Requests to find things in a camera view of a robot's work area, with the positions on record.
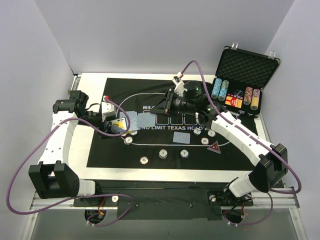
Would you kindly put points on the red white chip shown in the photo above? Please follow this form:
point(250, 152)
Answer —
point(144, 160)
point(205, 141)

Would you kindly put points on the black poker table mat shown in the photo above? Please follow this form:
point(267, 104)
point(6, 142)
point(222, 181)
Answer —
point(140, 95)

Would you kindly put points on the red chip row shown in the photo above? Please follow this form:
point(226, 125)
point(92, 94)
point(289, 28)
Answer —
point(248, 95)

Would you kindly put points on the red card deck in case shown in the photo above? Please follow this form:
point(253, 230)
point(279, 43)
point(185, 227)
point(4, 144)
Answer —
point(234, 100)

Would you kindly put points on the green chip row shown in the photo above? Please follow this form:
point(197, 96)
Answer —
point(223, 90)

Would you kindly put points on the blue backed card fan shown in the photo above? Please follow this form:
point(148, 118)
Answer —
point(142, 120)

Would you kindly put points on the blue backed dealt card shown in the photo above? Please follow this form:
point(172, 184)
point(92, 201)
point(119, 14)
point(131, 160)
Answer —
point(181, 137)

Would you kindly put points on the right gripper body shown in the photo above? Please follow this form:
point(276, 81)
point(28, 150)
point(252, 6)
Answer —
point(169, 101)

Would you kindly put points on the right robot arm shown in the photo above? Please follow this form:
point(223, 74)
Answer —
point(269, 161)

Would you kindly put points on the light blue chip row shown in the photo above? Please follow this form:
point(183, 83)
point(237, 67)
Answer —
point(216, 88)

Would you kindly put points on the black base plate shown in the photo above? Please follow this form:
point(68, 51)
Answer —
point(152, 200)

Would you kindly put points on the aluminium rail frame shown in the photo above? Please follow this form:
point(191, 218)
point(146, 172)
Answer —
point(92, 84)

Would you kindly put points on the grey chips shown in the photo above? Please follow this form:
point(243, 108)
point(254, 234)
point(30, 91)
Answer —
point(128, 140)
point(197, 131)

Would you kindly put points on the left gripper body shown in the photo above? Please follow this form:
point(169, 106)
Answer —
point(107, 128)

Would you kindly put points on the grey chip stack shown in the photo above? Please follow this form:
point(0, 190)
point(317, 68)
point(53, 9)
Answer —
point(163, 154)

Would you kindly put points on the red triangle dealer marker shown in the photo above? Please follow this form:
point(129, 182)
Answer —
point(215, 147)

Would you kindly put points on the yellow chip row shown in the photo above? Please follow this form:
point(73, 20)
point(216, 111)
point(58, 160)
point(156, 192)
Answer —
point(255, 99)

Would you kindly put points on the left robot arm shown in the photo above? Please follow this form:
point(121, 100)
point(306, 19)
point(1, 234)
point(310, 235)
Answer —
point(52, 177)

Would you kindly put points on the red white chip front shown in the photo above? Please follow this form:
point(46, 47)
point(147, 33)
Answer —
point(144, 160)

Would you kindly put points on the black aluminium chip case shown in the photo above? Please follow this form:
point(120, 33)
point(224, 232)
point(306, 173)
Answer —
point(243, 68)

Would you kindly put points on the blue chip stack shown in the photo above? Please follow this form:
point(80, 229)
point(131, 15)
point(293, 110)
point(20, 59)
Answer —
point(184, 153)

